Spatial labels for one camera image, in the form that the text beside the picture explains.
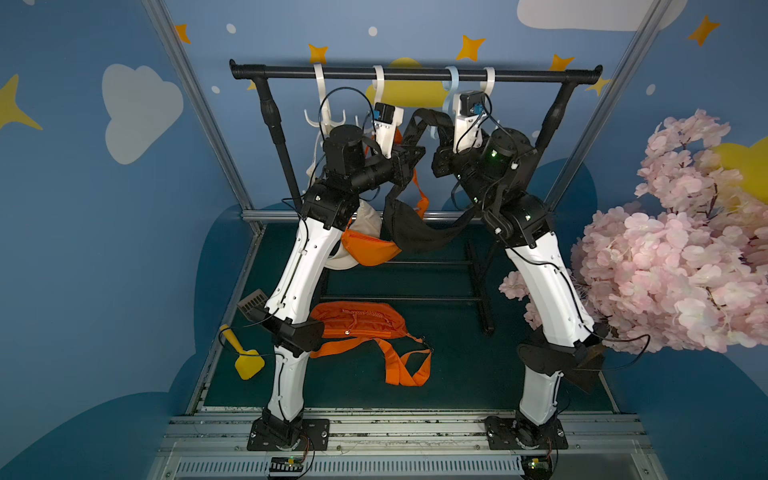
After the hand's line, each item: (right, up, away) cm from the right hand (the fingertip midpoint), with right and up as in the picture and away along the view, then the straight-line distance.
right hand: (450, 123), depth 57 cm
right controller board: (+25, -79, +16) cm, 84 cm away
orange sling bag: (-19, -24, +25) cm, 40 cm away
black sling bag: (-5, -19, +15) cm, 25 cm away
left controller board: (-38, -78, +16) cm, 88 cm away
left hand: (-5, -2, +4) cm, 7 cm away
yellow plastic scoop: (-53, -57, +28) cm, 82 cm away
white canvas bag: (-19, -16, +24) cm, 35 cm away
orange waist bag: (-6, -56, +30) cm, 64 cm away
